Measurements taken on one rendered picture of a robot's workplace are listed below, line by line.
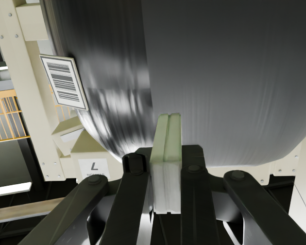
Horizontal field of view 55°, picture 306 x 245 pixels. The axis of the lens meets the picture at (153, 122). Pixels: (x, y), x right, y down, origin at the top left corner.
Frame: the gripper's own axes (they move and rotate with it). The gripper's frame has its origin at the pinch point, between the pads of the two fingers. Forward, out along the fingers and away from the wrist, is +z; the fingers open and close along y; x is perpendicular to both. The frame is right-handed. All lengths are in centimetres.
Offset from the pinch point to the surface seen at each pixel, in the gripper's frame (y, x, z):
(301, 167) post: 27, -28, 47
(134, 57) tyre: -3.1, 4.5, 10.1
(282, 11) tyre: 8.9, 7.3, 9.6
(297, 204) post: 27, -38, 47
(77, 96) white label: -9.7, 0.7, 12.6
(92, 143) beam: -28, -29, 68
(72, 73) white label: -9.4, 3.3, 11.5
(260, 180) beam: 23, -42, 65
